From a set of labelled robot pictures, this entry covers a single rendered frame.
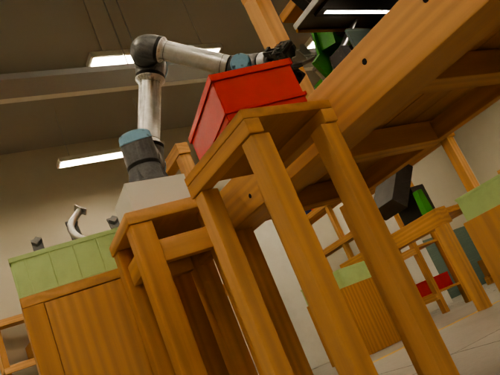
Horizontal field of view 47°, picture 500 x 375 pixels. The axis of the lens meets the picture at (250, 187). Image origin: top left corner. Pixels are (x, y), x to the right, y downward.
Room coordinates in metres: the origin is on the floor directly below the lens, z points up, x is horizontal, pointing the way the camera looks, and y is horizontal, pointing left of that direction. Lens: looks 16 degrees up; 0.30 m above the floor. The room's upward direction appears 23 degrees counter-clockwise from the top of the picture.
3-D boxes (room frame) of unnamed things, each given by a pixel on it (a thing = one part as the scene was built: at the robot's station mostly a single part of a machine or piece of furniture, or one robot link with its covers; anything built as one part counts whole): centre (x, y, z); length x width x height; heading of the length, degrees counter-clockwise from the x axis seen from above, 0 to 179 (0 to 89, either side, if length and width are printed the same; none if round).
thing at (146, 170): (1.84, 0.31, 1.01); 0.15 x 0.15 x 0.10
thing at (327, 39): (1.69, -0.44, 1.17); 0.13 x 0.12 x 0.20; 35
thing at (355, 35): (1.50, -0.46, 0.97); 0.10 x 0.02 x 0.14; 125
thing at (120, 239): (1.84, 0.31, 0.83); 0.32 x 0.32 x 0.04; 29
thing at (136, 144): (1.86, 0.31, 1.12); 0.13 x 0.12 x 0.14; 3
